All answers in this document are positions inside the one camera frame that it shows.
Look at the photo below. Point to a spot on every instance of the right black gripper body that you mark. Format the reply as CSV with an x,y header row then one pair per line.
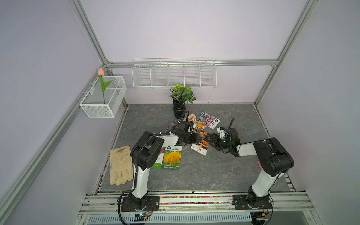
x,y
219,143

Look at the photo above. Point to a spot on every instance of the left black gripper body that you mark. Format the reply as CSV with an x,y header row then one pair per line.
x,y
189,138

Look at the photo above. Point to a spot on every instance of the pink zinnia seed packet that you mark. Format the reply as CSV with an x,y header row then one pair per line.
x,y
171,128

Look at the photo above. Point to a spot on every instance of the orange marigold seed packet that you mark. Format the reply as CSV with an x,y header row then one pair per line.
x,y
199,143

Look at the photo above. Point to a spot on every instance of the purple flower seed packet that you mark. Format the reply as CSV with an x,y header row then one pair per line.
x,y
208,120

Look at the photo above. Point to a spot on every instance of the yellow marigold seed packet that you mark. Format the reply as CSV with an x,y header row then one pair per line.
x,y
172,158

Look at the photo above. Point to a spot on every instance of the green seed packet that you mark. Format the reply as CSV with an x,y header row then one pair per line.
x,y
159,160

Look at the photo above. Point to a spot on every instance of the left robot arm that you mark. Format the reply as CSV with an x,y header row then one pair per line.
x,y
148,147

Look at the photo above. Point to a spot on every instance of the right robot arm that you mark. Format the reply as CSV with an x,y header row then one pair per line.
x,y
272,156

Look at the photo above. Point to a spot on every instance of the pink shop seed packet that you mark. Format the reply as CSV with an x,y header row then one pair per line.
x,y
198,125

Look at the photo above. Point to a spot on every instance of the black vase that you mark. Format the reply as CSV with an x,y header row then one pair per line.
x,y
178,108

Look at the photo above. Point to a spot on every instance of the green artificial plant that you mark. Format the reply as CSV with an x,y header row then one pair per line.
x,y
182,94

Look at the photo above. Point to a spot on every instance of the beige work glove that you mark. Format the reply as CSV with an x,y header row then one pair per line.
x,y
121,169

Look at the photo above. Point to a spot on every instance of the white vent grille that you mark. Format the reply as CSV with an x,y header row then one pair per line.
x,y
188,218

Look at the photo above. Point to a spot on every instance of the white mesh basket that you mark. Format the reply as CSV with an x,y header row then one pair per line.
x,y
92,103

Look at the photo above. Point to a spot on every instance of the pink artificial tulip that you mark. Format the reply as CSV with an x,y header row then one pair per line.
x,y
103,84

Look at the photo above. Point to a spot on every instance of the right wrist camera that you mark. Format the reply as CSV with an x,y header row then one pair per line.
x,y
222,132

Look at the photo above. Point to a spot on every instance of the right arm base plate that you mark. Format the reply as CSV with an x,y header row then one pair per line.
x,y
251,202

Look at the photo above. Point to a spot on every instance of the white wire wall shelf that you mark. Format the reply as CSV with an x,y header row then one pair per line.
x,y
168,72

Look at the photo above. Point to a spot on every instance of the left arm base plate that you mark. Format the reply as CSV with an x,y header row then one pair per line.
x,y
145,204

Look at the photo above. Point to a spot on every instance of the aluminium front rail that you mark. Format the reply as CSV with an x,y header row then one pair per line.
x,y
172,202

